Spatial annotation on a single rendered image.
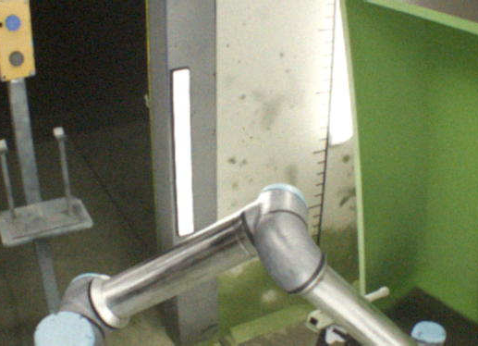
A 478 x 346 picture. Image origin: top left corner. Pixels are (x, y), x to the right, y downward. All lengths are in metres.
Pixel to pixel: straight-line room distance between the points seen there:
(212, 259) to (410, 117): 0.86
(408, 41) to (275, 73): 0.58
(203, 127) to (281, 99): 0.32
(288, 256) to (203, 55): 0.97
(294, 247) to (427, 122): 0.93
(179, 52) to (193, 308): 1.07
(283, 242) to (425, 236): 1.16
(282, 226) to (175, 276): 0.32
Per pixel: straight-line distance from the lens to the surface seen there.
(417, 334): 1.63
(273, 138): 2.30
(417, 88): 1.95
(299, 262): 1.25
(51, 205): 2.25
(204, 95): 2.10
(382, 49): 1.77
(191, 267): 1.43
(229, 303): 2.61
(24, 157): 2.19
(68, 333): 1.49
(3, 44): 1.99
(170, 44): 1.99
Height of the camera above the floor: 1.90
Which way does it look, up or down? 27 degrees down
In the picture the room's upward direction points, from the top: straight up
